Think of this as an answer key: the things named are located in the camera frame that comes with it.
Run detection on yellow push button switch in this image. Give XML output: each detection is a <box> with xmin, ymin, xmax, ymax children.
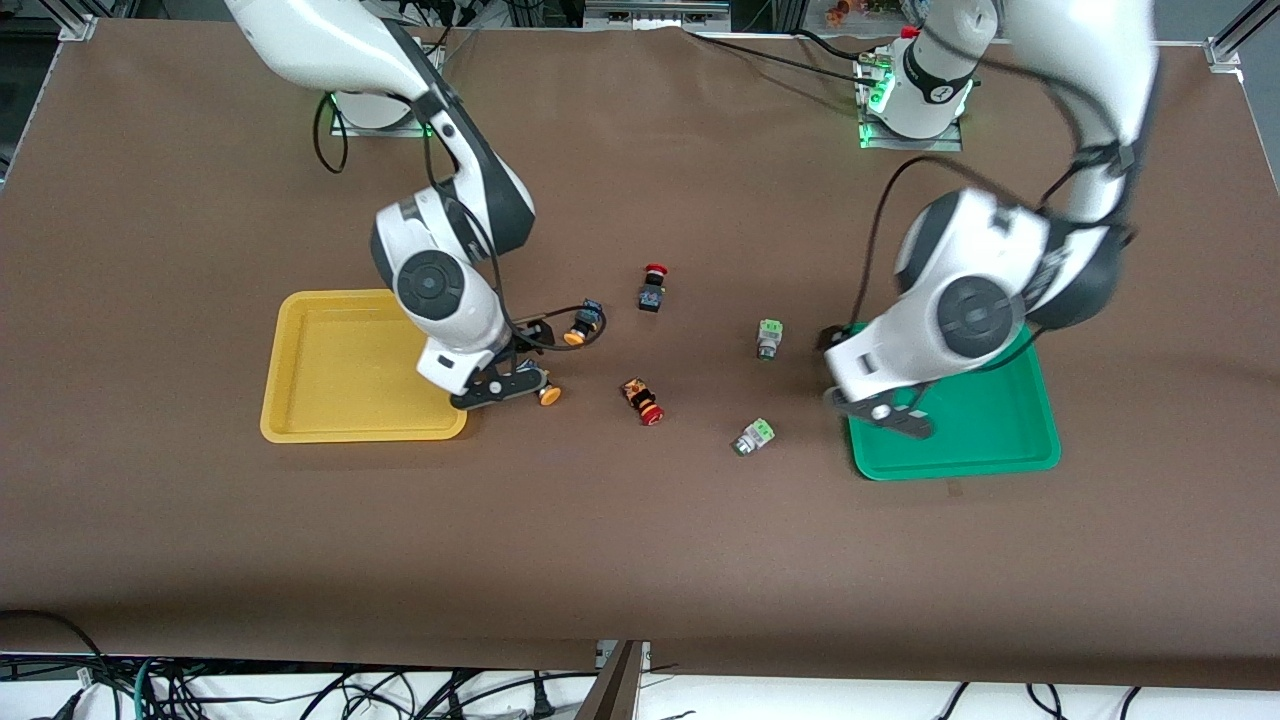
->
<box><xmin>563</xmin><ymin>298</ymin><xmax>604</xmax><ymax>348</ymax></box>
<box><xmin>515</xmin><ymin>366</ymin><xmax>564</xmax><ymax>408</ymax></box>

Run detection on aluminium frame corner post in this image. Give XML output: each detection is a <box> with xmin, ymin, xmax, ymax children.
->
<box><xmin>1205</xmin><ymin>0</ymin><xmax>1280</xmax><ymax>71</ymax></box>
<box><xmin>55</xmin><ymin>0</ymin><xmax>101</xmax><ymax>43</ymax></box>

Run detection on long black table cable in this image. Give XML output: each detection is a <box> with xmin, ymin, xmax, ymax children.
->
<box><xmin>685</xmin><ymin>28</ymin><xmax>866</xmax><ymax>83</ymax></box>

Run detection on black base loop cable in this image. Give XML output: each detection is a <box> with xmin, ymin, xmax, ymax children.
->
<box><xmin>312</xmin><ymin>93</ymin><xmax>350</xmax><ymax>176</ymax></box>

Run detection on green floor cable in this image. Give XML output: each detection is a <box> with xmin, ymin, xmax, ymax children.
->
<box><xmin>128</xmin><ymin>655</ymin><xmax>163</xmax><ymax>720</ymax></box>

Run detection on brown table support beam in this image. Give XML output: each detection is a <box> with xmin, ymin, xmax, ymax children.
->
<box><xmin>575</xmin><ymin>640</ymin><xmax>646</xmax><ymax>720</ymax></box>

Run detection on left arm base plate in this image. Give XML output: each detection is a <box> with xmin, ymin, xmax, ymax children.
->
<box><xmin>855</xmin><ymin>50</ymin><xmax>966</xmax><ymax>153</ymax></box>

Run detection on aluminium profile rail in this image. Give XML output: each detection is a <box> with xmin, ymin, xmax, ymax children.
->
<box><xmin>585</xmin><ymin>0</ymin><xmax>731</xmax><ymax>31</ymax></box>

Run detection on yellow plastic tray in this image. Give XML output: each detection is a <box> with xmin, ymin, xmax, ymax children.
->
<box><xmin>260</xmin><ymin>289</ymin><xmax>469</xmax><ymax>444</ymax></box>

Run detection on short black table cable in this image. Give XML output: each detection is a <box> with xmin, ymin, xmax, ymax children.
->
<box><xmin>795</xmin><ymin>28</ymin><xmax>866</xmax><ymax>61</ymax></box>

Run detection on thick black floor cable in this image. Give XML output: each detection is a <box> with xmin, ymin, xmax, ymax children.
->
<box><xmin>0</xmin><ymin>608</ymin><xmax>116</xmax><ymax>696</ymax></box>

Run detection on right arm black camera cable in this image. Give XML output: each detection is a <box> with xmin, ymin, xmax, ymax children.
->
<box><xmin>425</xmin><ymin>95</ymin><xmax>608</xmax><ymax>353</ymax></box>

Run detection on green plastic tray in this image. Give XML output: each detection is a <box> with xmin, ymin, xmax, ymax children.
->
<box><xmin>838</xmin><ymin>318</ymin><xmax>1062</xmax><ymax>482</ymax></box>

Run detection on brown table mat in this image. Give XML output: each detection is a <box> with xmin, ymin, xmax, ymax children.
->
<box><xmin>0</xmin><ymin>18</ymin><xmax>1280</xmax><ymax>691</ymax></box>

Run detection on red button orange body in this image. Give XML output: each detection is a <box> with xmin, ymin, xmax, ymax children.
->
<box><xmin>621</xmin><ymin>376</ymin><xmax>666</xmax><ymax>427</ymax></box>

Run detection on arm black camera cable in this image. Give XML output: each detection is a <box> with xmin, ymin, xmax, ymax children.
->
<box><xmin>425</xmin><ymin>95</ymin><xmax>608</xmax><ymax>353</ymax></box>
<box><xmin>820</xmin><ymin>155</ymin><xmax>1141</xmax><ymax>351</ymax></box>

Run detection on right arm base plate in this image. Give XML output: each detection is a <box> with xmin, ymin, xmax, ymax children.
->
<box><xmin>330</xmin><ymin>95</ymin><xmax>433</xmax><ymax>138</ymax></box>

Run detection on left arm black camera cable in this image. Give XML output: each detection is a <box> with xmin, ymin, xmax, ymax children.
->
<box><xmin>820</xmin><ymin>155</ymin><xmax>1141</xmax><ymax>351</ymax></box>

